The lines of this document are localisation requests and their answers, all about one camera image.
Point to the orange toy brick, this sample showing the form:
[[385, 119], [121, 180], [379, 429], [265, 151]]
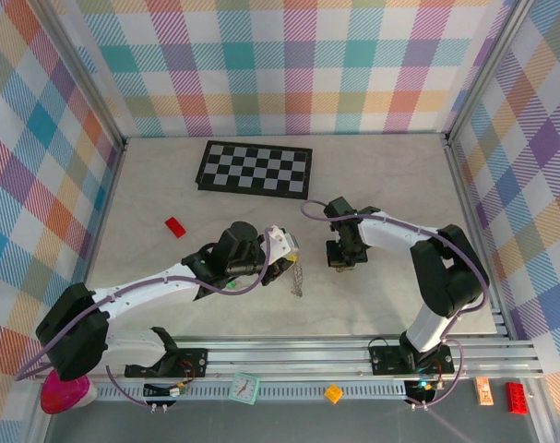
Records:
[[334, 393]]

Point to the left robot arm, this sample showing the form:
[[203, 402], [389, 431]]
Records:
[[146, 290]]

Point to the red toy brick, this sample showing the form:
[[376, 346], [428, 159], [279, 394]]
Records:
[[517, 398]]

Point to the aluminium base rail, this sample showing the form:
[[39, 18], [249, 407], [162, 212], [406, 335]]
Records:
[[284, 357]]

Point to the black grey checkerboard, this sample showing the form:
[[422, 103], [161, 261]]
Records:
[[254, 170]]

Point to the wooden printed block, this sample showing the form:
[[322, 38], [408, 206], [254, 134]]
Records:
[[484, 391]]

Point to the small red block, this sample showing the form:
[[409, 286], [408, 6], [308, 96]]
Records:
[[175, 227]]

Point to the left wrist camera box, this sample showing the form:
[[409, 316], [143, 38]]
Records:
[[282, 240]]

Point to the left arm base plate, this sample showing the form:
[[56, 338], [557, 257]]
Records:
[[192, 362]]

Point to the black connector board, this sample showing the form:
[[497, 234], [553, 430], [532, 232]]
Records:
[[159, 391], [422, 392]]

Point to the pink dome button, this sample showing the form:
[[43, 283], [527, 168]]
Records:
[[72, 397]]

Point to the teal toy clock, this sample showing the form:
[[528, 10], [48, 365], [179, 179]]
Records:
[[244, 388]]

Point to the metal disc with key rings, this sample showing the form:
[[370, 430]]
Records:
[[298, 281]]

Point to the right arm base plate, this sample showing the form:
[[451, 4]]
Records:
[[385, 360]]

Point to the aluminium frame post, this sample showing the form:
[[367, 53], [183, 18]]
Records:
[[487, 69], [86, 78]]

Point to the aluminium side rail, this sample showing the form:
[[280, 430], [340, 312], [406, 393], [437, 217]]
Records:
[[113, 184], [464, 194]]

